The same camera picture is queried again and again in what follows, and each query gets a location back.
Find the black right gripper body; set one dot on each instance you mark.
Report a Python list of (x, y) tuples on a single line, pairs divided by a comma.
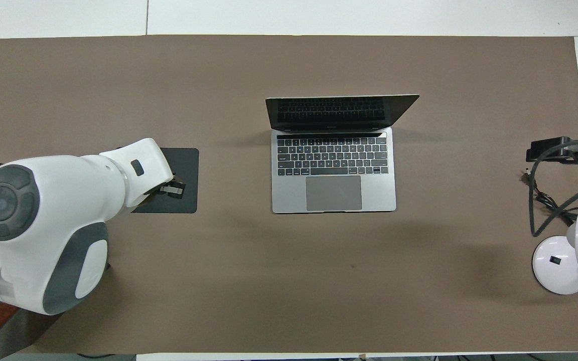
[(562, 149)]

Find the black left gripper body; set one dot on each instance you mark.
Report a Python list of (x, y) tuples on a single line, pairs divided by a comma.
[(157, 194)]

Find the silver laptop with black logo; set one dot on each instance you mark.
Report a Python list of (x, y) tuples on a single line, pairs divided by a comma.
[(334, 193)]

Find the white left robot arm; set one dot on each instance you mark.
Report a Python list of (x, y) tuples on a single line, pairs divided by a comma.
[(58, 215)]

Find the black mouse pad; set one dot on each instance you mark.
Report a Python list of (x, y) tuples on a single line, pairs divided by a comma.
[(186, 165)]

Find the white desk lamp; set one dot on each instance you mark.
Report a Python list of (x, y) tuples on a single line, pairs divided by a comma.
[(560, 265)]

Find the brown table mat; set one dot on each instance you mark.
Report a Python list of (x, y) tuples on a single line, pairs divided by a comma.
[(269, 281)]

